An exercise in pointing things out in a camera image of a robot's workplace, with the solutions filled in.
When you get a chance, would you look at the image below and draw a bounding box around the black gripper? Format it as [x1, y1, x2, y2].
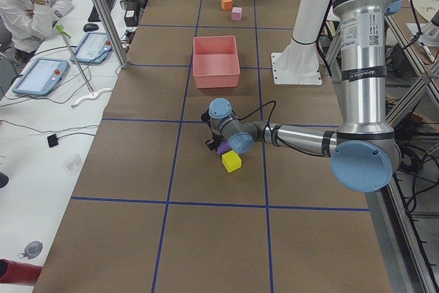
[201, 111, 223, 149]

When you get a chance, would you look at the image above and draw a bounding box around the purple foam block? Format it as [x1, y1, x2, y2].
[217, 141, 232, 156]

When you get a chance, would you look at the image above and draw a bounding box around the light pink foam block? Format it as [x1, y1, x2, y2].
[230, 7, 243, 21]

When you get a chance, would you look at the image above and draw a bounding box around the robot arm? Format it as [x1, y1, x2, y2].
[202, 0, 402, 193]

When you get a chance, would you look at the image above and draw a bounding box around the pink plastic bin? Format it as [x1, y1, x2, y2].
[193, 36, 240, 89]

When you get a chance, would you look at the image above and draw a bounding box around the yellow foam block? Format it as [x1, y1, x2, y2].
[222, 150, 242, 173]

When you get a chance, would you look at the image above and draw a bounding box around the orange foam block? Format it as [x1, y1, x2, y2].
[221, 0, 233, 11]

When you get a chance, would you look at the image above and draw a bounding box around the blue teach pendant far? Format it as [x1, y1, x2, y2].
[73, 32, 112, 65]

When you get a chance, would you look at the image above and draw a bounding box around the blue teach pendant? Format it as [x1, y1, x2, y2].
[73, 32, 112, 65]
[12, 58, 69, 96]

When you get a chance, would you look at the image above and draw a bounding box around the black computer mouse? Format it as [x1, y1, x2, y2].
[83, 23, 99, 32]

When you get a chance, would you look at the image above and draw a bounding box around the black keyboard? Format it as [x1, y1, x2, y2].
[87, 0, 119, 23]

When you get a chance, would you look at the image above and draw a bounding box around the blue teach pendant near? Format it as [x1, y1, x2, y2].
[12, 58, 69, 96]

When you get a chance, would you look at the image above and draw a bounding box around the metal grabber stick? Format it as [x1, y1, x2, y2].
[55, 25, 112, 108]

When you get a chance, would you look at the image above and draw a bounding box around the person in white coat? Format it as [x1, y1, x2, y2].
[1, 0, 73, 61]

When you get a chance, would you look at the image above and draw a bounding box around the red cylinder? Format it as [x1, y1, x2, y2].
[1, 259, 43, 286]

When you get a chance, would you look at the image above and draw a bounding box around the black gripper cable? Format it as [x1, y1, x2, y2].
[236, 100, 330, 159]

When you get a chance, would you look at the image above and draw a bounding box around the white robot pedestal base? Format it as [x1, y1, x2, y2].
[271, 0, 330, 86]

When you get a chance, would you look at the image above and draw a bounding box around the aluminium frame post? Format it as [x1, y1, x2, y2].
[92, 0, 128, 69]

